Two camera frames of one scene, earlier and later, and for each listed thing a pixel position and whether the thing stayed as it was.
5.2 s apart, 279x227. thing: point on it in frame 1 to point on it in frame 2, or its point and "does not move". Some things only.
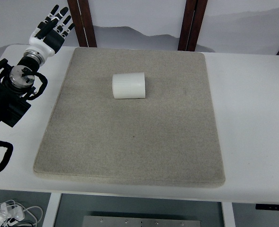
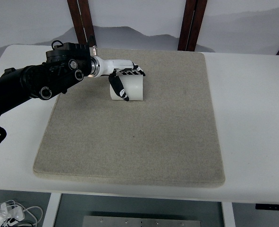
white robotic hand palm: (49, 45) to (106, 66)
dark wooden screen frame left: (81, 16) does not move
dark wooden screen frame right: (194, 13) does not move
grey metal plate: (141, 221) does not move
